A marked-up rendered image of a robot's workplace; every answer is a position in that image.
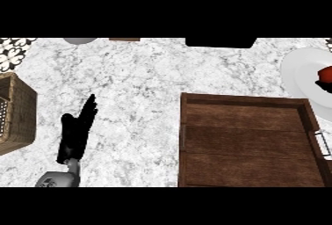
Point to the black appliance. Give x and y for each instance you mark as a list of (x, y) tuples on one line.
[(221, 42)]

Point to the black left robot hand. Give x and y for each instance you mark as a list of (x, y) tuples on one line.
[(75, 137)]

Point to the brown wooden object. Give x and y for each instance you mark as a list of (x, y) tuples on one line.
[(125, 39)]

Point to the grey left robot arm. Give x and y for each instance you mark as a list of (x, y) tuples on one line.
[(58, 179)]

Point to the white plate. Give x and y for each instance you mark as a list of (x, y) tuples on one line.
[(305, 74)]

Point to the red bell pepper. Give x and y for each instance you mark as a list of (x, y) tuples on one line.
[(327, 74)]

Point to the brown wooden tray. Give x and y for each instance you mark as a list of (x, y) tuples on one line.
[(249, 143)]

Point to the brown wicker basket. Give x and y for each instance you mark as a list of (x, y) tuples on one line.
[(20, 114)]

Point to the grey round object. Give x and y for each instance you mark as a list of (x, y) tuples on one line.
[(81, 40)]

